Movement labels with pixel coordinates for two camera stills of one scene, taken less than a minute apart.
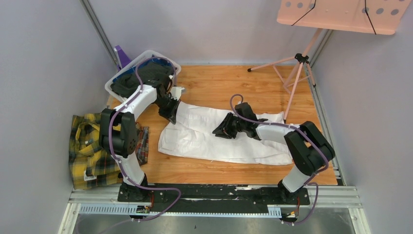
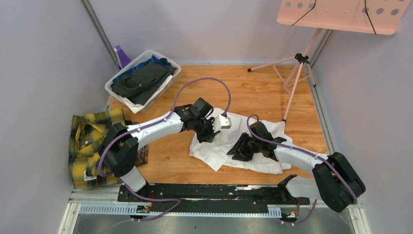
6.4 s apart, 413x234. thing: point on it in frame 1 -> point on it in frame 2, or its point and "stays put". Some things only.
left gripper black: [171, 115] -> [209, 137]
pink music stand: [381, 17] stays put
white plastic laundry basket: [151, 52] stays put
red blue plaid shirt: [141, 146] stays put
